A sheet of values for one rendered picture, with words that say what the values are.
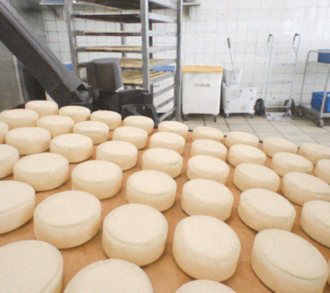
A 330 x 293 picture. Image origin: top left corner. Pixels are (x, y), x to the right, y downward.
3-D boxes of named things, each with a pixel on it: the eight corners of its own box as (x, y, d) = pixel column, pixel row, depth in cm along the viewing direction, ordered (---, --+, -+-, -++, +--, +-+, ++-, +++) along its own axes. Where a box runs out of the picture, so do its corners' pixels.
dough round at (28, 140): (-1, 156, 32) (-2, 140, 32) (12, 139, 37) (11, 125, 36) (46, 156, 34) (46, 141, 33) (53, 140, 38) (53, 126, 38)
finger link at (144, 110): (171, 149, 52) (145, 132, 59) (175, 113, 49) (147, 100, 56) (141, 156, 48) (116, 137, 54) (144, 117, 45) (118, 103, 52)
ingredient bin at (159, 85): (135, 122, 383) (133, 66, 359) (143, 110, 443) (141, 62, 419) (173, 122, 378) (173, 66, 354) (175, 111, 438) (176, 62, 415)
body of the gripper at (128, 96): (147, 137, 58) (130, 126, 63) (151, 90, 54) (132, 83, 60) (120, 141, 54) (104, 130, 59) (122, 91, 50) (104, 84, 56)
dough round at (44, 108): (58, 119, 46) (58, 108, 46) (24, 119, 44) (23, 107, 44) (58, 111, 50) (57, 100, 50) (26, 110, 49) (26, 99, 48)
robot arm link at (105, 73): (81, 105, 67) (68, 119, 59) (71, 56, 62) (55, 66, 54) (129, 103, 66) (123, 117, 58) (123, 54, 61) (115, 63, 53)
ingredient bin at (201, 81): (180, 122, 379) (181, 66, 355) (183, 111, 439) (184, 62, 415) (220, 123, 373) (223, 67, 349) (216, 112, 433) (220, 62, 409)
